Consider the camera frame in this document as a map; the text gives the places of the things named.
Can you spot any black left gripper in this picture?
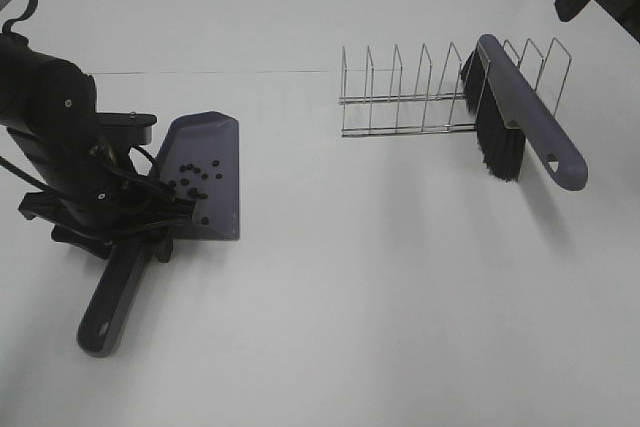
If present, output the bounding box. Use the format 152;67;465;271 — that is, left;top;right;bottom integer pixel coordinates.
6;116;192;263

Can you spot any pile of coffee beans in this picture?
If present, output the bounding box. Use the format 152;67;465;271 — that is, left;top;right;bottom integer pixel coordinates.
161;162;224;226

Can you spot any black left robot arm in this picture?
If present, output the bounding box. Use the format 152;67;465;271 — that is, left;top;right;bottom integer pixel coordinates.
1;35;195;258

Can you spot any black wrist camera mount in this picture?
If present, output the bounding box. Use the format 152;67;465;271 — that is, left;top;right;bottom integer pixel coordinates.
98;112;157;148

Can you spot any metal wire dish rack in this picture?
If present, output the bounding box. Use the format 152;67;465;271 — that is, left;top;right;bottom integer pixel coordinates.
338;37;573;138

